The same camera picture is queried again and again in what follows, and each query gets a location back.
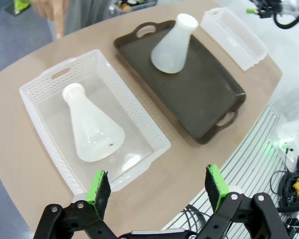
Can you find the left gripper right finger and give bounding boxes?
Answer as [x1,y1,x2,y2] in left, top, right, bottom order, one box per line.
[196,163,291,239]

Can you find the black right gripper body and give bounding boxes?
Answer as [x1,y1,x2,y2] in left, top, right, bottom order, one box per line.
[255,0,274,19]

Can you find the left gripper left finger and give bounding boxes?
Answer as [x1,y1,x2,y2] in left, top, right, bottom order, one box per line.
[33,170,130,239]

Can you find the person's right hand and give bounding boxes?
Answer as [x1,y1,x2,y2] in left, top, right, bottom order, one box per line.
[31,0,67,40]

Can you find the white perforated plastic basket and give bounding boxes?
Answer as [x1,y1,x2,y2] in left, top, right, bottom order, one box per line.
[19,49,172,196]
[199,6,269,72]

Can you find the white conical flask with dot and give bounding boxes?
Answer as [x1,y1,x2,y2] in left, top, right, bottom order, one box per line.
[62,83,126,163]

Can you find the grey storage bin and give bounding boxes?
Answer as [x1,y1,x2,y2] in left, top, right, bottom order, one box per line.
[115,0,158,11]

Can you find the bright green bag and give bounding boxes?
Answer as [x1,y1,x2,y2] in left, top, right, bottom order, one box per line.
[12,0,32,11]

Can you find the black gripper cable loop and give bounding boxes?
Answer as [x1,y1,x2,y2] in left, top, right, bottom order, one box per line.
[273,9,299,30]

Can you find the black cable bundle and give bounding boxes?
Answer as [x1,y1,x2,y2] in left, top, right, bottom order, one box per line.
[268,154,299,215]

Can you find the ribbed metal base plate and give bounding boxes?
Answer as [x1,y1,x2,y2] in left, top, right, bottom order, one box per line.
[161,101,288,239]

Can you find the dark brown handled tray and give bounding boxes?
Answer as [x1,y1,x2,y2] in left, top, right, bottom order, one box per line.
[113,19,247,145]

